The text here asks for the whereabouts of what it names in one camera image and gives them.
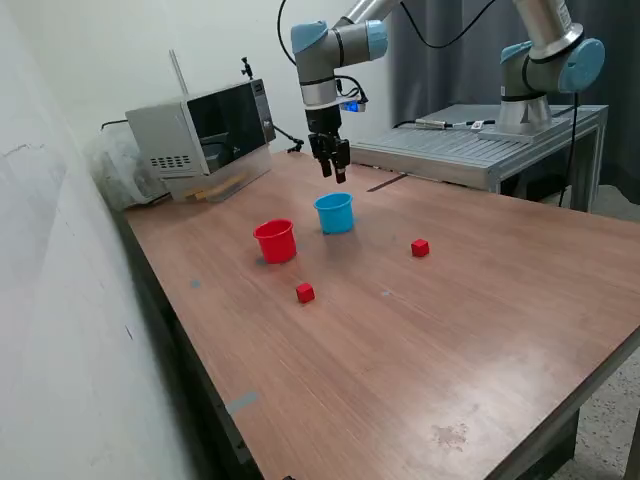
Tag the thin metal rod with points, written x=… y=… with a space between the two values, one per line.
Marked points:
x=178 y=72

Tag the red plastic cup bin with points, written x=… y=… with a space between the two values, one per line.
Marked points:
x=275 y=247

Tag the silver microwave oven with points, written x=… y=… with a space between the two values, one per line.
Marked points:
x=170 y=135

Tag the thin dark strip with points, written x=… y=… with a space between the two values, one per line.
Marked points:
x=385 y=183

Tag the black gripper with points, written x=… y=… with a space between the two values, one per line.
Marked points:
x=324 y=122

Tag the aluminium robot mounting plate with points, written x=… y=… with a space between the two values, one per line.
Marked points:
x=540 y=132

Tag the clear acrylic box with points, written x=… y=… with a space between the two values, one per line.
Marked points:
x=250 y=170

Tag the grey plastic wrapped bundle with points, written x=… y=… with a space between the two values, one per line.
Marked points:
x=125 y=175

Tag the blue plastic cup bin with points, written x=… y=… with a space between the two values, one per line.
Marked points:
x=335 y=217

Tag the light wooden stick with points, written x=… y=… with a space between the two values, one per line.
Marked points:
x=220 y=187

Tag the small black camera clamp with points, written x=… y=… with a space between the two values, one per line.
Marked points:
x=246 y=67

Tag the wrist camera on white bracket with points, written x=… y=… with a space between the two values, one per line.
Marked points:
x=354 y=106

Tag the aluminium extrusion robot stand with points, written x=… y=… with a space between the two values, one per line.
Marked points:
x=450 y=150

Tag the small red cube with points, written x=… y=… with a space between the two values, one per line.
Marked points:
x=420 y=248
x=305 y=293

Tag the long grey tape strip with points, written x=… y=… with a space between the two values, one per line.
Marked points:
x=242 y=403

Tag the grey tape square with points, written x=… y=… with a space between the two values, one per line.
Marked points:
x=195 y=284

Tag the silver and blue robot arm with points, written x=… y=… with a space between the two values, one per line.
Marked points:
x=320 y=65

